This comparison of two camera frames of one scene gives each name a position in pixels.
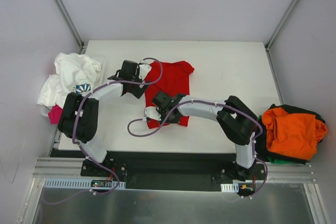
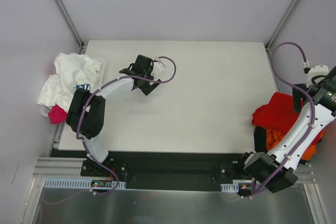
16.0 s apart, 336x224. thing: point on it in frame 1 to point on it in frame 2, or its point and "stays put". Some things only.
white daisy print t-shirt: x=73 y=74 stays put
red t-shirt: x=175 y=80 to x=278 y=114
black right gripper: x=163 y=109 to x=297 y=94
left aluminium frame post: x=64 y=11 stays put
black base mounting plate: x=143 y=171 stays put
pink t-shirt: x=55 y=114 stays put
